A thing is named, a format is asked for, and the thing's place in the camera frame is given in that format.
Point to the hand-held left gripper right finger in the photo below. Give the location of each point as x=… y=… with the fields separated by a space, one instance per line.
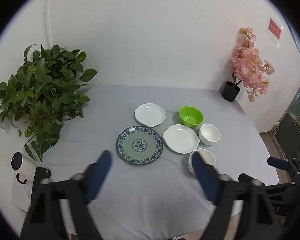
x=205 y=177

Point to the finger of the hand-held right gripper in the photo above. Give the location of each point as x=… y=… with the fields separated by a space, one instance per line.
x=277 y=163
x=245 y=177

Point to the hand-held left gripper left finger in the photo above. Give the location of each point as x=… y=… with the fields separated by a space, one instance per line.
x=100 y=173

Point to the white ceramic bowl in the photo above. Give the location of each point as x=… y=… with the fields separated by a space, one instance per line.
x=207 y=156
x=209 y=133

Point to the white eared plate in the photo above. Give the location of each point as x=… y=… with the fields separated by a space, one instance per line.
x=181 y=138
x=150 y=115

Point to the blue patterned plate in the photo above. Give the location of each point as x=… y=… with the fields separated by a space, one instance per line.
x=139 y=145

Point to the green plastic bowl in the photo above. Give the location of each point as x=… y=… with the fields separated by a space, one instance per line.
x=191 y=116

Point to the grey tablecloth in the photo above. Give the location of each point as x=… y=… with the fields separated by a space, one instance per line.
x=140 y=200

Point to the black smartphone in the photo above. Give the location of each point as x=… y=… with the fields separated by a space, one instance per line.
x=43 y=172

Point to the pink blossom tree black pot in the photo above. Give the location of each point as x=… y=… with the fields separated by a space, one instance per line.
x=231 y=90

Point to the green leafy potted plant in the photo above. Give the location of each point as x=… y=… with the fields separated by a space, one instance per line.
x=40 y=85

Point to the red wall sign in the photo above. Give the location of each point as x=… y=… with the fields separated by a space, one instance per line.
x=275 y=28

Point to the white wall conduit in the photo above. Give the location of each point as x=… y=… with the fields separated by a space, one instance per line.
x=49 y=17

